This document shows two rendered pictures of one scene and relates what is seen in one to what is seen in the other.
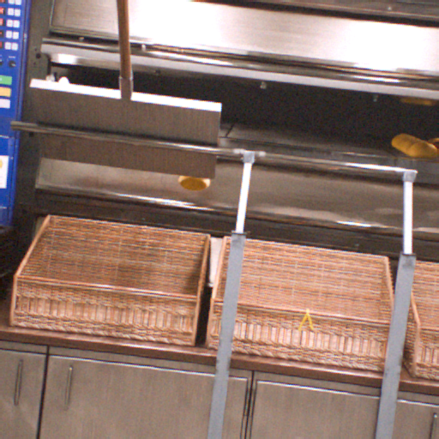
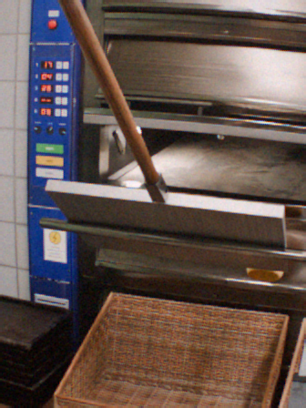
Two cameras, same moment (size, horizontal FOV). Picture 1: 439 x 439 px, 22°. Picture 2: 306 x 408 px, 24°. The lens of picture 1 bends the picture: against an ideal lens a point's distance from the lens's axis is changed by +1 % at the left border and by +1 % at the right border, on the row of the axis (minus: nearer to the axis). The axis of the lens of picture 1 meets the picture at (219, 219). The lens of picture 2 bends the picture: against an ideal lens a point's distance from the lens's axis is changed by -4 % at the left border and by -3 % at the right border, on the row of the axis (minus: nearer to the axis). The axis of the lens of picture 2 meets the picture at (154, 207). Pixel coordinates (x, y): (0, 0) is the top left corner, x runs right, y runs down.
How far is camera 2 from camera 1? 1.71 m
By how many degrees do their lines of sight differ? 17
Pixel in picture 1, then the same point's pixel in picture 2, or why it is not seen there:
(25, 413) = not seen: outside the picture
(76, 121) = (109, 219)
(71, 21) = (122, 80)
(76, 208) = (142, 283)
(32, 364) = not seen: outside the picture
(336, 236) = not seen: outside the picture
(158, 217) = (231, 294)
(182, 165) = (247, 260)
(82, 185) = (145, 260)
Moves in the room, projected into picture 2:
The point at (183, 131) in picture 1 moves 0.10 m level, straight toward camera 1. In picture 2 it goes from (240, 233) to (235, 247)
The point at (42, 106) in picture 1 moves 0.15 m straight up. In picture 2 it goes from (66, 207) to (66, 146)
